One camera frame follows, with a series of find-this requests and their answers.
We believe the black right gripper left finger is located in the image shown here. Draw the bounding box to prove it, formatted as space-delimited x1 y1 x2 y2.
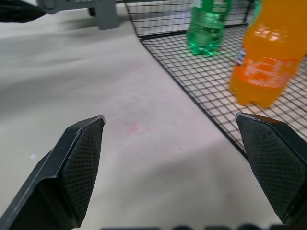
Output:
0 115 106 230

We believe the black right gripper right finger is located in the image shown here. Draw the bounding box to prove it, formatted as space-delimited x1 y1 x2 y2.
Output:
235 113 307 226

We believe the orange soda bottle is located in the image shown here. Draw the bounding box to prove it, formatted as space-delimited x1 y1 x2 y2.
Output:
229 0 307 108

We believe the green soda bottle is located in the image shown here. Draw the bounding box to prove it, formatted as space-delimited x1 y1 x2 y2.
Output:
186 0 234 56

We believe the black wire mesh basket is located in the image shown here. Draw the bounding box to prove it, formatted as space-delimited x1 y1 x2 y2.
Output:
125 0 307 161

